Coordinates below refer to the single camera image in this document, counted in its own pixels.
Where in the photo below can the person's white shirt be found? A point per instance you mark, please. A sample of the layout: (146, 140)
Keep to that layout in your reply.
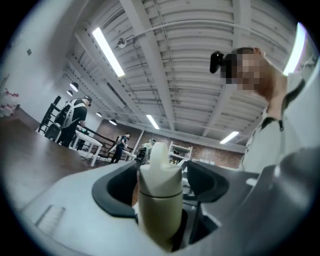
(287, 125)

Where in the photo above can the black railing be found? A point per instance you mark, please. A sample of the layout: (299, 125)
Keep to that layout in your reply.
(105, 140)

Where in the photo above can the white table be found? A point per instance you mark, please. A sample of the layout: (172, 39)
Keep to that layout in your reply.
(88, 142)

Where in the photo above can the long ceiling tube light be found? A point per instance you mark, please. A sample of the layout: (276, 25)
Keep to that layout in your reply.
(107, 51)
(295, 50)
(229, 137)
(152, 121)

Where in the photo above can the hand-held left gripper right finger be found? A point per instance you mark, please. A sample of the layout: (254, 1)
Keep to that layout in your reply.
(240, 212)

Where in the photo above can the black pendant lamp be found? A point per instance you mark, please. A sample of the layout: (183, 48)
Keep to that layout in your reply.
(74, 86)
(112, 122)
(99, 114)
(69, 93)

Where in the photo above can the pink flowers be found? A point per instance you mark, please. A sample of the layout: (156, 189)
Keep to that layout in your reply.
(8, 102)

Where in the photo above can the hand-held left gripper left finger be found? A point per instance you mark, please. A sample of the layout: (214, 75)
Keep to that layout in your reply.
(75, 200)

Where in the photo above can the person's head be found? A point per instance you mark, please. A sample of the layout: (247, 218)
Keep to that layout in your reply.
(260, 75)

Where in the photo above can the white shelf unit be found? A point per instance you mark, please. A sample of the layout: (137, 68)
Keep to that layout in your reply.
(180, 152)

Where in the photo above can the cream bottle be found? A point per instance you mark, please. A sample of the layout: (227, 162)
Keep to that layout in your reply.
(160, 215)

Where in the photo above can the ceiling dome camera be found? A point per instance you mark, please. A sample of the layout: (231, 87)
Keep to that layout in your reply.
(121, 43)

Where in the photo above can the black head-worn camera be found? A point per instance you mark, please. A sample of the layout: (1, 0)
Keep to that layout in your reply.
(215, 62)

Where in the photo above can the black metal rack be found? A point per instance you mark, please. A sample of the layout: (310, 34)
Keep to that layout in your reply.
(48, 115)

